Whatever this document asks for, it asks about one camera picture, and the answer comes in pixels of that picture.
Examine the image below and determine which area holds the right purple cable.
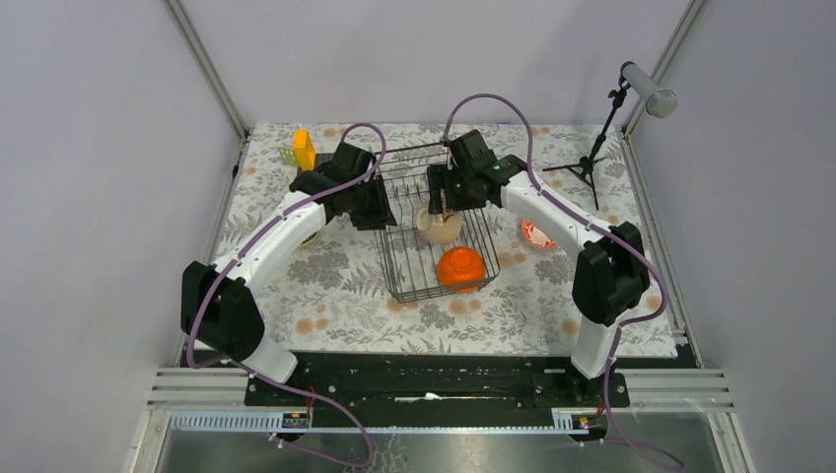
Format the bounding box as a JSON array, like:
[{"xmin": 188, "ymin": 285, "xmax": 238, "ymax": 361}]
[{"xmin": 441, "ymin": 93, "xmax": 687, "ymax": 473}]

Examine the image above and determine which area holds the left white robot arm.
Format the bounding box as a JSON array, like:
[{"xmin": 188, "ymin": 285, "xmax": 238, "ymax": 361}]
[{"xmin": 180, "ymin": 142, "xmax": 396, "ymax": 405}]

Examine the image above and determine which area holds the black wire dish rack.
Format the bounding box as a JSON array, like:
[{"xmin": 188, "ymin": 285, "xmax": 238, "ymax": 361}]
[{"xmin": 376, "ymin": 144, "xmax": 500, "ymax": 304}]

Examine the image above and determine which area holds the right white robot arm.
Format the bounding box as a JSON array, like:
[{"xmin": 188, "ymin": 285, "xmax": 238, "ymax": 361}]
[{"xmin": 427, "ymin": 130, "xmax": 650, "ymax": 406}]

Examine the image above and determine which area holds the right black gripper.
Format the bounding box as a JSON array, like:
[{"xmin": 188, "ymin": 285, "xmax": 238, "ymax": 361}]
[{"xmin": 427, "ymin": 163, "xmax": 487, "ymax": 215}]

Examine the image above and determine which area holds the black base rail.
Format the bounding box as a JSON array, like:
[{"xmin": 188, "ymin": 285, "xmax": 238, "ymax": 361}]
[{"xmin": 179, "ymin": 346, "xmax": 700, "ymax": 429}]

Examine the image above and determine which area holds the black microphone tripod stand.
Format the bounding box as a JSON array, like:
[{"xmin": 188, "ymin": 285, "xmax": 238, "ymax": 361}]
[{"xmin": 543, "ymin": 78, "xmax": 631, "ymax": 210}]

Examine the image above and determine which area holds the beige ceramic bowl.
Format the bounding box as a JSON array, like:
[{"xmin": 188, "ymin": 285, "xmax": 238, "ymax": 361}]
[{"xmin": 415, "ymin": 207, "xmax": 463, "ymax": 245}]

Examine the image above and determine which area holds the grey microphone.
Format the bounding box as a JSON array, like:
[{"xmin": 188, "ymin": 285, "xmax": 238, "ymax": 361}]
[{"xmin": 620, "ymin": 61, "xmax": 678, "ymax": 118}]

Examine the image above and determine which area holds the yellow patterned bowl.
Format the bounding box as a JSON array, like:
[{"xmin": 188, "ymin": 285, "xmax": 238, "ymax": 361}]
[{"xmin": 300, "ymin": 231, "xmax": 322, "ymax": 246}]

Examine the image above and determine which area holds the red white patterned bowl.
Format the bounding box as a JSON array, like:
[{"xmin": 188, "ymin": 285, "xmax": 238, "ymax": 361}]
[{"xmin": 521, "ymin": 219, "xmax": 559, "ymax": 250}]

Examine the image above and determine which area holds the orange block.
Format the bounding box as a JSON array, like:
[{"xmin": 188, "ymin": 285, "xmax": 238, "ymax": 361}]
[{"xmin": 293, "ymin": 129, "xmax": 316, "ymax": 171}]

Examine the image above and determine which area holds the floral tablecloth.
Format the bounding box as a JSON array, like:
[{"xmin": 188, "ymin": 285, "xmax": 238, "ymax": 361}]
[{"xmin": 217, "ymin": 123, "xmax": 676, "ymax": 358}]

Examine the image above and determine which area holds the purple cable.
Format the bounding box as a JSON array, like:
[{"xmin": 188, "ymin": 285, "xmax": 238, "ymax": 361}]
[
  {"xmin": 185, "ymin": 122, "xmax": 387, "ymax": 470},
  {"xmin": 441, "ymin": 93, "xmax": 687, "ymax": 473}
]

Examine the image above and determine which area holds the orange bowl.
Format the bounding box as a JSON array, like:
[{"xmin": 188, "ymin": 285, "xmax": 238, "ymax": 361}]
[{"xmin": 436, "ymin": 246, "xmax": 487, "ymax": 293}]

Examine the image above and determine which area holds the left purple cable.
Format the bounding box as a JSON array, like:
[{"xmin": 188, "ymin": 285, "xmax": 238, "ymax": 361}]
[{"xmin": 185, "ymin": 122, "xmax": 387, "ymax": 470}]

